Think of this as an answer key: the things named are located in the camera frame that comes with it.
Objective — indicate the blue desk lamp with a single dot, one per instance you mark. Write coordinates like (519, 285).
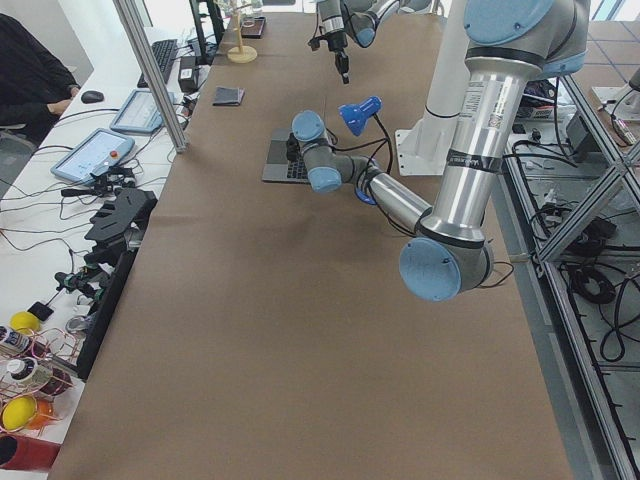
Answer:
(356, 116)

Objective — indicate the grey laptop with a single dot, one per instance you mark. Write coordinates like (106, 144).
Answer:
(277, 169)

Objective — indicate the lower teach pendant tablet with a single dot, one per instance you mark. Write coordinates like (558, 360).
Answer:
(101, 150)

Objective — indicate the aluminium frame post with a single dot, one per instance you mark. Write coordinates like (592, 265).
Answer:
(134, 29)

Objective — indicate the upper teach pendant tablet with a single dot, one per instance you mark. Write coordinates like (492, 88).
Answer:
(138, 115)

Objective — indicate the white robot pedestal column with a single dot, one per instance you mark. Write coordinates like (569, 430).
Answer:
(422, 150)

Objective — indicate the red cylinder container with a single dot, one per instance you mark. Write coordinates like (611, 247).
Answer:
(21, 453)

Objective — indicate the copper wire bottle basket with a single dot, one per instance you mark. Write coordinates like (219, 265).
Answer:
(28, 369)

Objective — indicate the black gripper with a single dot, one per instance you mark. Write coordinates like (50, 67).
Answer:
(291, 148)
(335, 40)

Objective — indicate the person in black sweater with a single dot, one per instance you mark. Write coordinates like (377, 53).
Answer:
(36, 88)

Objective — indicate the wooden mug tree stand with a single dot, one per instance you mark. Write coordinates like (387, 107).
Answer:
(239, 53)

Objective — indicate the black slotted tool holder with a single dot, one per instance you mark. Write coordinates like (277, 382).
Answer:
(113, 219)

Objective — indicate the teach pendant tablet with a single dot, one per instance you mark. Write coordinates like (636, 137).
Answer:
(138, 115)
(101, 150)

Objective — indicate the grey folded cloth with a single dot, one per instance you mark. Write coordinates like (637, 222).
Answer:
(227, 96)

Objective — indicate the black computer mouse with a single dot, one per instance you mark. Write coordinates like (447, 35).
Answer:
(91, 97)

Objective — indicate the black power adapter box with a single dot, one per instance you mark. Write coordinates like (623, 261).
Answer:
(188, 76)

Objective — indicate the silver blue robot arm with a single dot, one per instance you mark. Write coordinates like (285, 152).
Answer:
(506, 45)
(337, 21)

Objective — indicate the yellow lemon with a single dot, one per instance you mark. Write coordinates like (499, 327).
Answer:
(25, 321)

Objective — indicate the black keyboard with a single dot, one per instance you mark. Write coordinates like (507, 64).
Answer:
(164, 52)

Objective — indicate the yellow ball in basket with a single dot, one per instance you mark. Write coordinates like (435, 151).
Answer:
(19, 413)

